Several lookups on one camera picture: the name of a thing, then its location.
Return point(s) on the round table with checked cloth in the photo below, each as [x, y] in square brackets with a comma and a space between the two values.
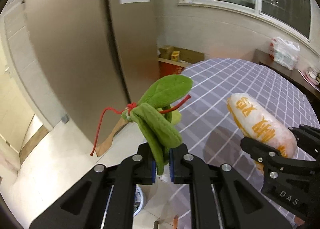
[225, 81]

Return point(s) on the red box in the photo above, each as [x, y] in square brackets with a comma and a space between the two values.
[170, 69]

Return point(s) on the pink place mat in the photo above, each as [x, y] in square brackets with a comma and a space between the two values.
[306, 76]

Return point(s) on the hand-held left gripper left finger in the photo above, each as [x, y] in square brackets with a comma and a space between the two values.
[153, 172]

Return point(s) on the brown cardboard box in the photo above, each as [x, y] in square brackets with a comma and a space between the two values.
[192, 55]

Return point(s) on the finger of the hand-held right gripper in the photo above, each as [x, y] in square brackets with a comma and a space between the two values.
[262, 150]
[308, 139]

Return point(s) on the stack of china bowls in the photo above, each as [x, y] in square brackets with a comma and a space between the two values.
[315, 73]

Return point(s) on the beige double-door refrigerator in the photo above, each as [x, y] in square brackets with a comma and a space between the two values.
[75, 44]

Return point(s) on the cream door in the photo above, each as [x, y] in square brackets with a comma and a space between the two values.
[10, 109]

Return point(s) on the small yellow box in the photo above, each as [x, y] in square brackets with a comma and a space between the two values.
[175, 55]

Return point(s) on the white plastic bag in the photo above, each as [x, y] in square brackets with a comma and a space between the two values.
[285, 53]

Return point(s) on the white orange-print bag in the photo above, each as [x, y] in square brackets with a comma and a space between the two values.
[257, 119]

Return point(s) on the dark wooden sideboard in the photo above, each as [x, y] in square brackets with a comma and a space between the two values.
[282, 74]

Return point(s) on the green plush toy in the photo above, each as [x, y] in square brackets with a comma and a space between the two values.
[160, 129]

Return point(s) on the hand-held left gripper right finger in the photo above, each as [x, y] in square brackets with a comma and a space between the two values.
[171, 169]

